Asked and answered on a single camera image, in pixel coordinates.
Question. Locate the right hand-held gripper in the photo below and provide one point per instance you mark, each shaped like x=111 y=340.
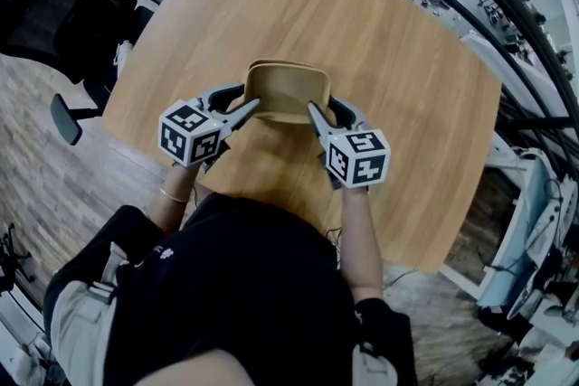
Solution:
x=357 y=158

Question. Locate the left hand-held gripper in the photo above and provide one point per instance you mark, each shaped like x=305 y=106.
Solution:
x=185 y=135

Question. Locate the person's right forearm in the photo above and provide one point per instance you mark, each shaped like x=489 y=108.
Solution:
x=362 y=239

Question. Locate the person's left forearm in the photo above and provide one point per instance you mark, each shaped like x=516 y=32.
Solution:
x=174 y=212

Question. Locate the person's black shirt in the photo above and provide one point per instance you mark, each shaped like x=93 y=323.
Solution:
x=226 y=285

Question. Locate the black office chair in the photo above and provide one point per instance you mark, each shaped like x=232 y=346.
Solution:
x=68 y=13

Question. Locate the white and blue desk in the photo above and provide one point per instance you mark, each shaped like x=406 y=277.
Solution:
x=515 y=248

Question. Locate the black bag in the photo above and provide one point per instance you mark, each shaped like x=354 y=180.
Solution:
x=506 y=325

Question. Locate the person's face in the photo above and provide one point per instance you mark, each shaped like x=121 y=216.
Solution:
x=203 y=370

